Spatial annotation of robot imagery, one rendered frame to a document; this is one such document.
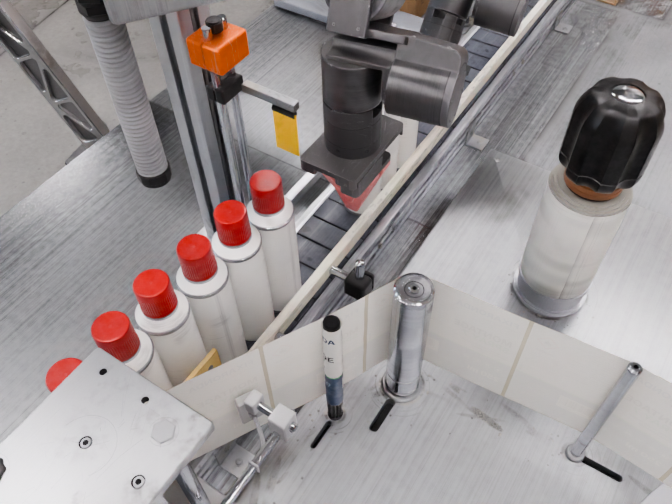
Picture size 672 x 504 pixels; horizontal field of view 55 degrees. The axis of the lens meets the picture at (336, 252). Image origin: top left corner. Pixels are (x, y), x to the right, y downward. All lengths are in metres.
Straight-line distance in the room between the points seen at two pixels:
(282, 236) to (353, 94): 0.18
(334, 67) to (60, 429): 0.36
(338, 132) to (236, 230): 0.14
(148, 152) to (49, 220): 0.42
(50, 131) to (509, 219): 1.99
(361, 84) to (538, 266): 0.32
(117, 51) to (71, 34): 2.52
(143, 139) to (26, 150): 1.94
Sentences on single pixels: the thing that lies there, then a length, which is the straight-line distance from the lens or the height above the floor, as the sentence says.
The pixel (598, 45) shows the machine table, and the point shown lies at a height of 0.83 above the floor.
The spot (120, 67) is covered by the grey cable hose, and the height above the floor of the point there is 1.22.
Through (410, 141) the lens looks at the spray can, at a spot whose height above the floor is 0.93.
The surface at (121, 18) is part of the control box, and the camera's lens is 0.52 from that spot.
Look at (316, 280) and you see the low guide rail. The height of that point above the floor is 0.92.
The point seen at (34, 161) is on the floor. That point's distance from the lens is 2.51.
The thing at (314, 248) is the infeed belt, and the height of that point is 0.88.
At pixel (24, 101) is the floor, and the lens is 2.80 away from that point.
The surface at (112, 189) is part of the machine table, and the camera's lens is 1.07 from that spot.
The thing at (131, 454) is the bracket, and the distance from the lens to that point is 0.45.
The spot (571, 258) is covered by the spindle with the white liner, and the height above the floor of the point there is 0.99.
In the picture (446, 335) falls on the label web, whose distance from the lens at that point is 0.67.
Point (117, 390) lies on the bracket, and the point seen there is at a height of 1.14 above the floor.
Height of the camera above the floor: 1.55
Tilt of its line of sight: 51 degrees down
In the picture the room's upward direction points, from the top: 2 degrees counter-clockwise
